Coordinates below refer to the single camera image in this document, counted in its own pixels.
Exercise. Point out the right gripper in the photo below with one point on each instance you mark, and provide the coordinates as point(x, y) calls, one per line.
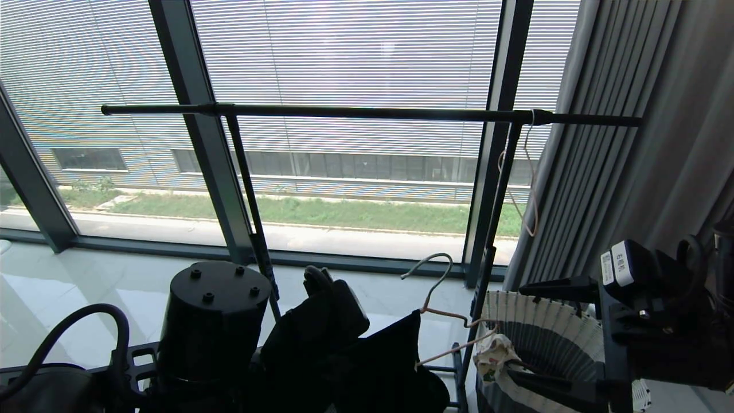
point(616, 355)

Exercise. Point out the cream printed garment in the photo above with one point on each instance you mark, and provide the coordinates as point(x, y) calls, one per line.
point(493, 355)

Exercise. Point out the pink clothes hanger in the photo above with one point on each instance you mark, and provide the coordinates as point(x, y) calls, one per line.
point(459, 346)
point(536, 206)

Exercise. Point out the black garment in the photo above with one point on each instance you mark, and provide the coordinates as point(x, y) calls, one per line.
point(395, 367)

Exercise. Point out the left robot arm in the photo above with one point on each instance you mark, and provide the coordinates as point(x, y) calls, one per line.
point(212, 321)

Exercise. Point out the white laundry basket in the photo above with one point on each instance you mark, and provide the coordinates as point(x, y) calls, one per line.
point(550, 338)

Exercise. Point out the black clothes rack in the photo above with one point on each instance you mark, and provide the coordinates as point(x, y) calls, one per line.
point(373, 112)

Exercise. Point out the grey curtain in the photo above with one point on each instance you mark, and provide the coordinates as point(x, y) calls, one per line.
point(631, 115)

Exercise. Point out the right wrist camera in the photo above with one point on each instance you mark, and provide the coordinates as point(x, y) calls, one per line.
point(631, 269)

